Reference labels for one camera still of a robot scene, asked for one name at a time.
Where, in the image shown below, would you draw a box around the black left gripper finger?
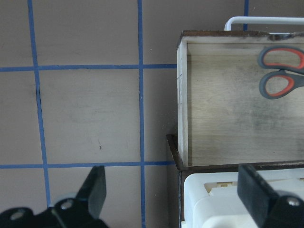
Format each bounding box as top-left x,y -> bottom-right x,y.
237,165 -> 279,226

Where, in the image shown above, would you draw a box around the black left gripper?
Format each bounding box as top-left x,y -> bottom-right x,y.
0,166 -> 108,228

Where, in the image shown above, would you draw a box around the light wooden drawer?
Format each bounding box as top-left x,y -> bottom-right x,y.
177,31 -> 304,166

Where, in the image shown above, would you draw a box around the grey orange handled scissors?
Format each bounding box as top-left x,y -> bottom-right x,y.
257,45 -> 304,100

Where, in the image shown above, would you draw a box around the white drawer handle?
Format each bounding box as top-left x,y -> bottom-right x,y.
224,16 -> 304,31

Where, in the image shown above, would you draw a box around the white foam box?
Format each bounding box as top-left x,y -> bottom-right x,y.
181,168 -> 304,228

